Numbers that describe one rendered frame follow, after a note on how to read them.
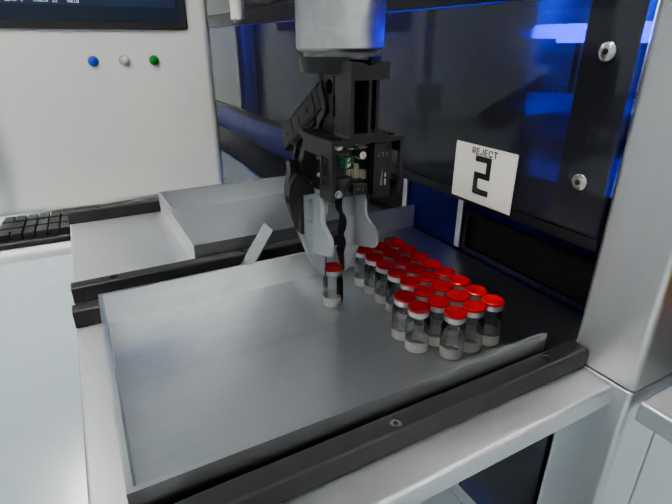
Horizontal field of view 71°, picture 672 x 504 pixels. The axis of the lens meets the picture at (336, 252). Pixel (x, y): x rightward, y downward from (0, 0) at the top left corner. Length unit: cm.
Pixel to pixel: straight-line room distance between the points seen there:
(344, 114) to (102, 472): 32
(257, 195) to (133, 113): 40
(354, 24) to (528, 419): 33
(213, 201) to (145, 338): 42
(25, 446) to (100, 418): 143
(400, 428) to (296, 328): 18
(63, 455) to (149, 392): 134
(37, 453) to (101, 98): 111
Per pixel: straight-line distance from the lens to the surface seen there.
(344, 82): 40
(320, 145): 41
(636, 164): 42
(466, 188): 54
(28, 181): 121
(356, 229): 49
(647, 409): 47
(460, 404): 38
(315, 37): 41
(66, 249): 101
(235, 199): 89
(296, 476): 33
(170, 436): 39
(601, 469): 53
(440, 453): 37
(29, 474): 176
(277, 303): 53
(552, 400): 44
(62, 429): 186
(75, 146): 119
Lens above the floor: 115
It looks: 24 degrees down
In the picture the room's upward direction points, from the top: straight up
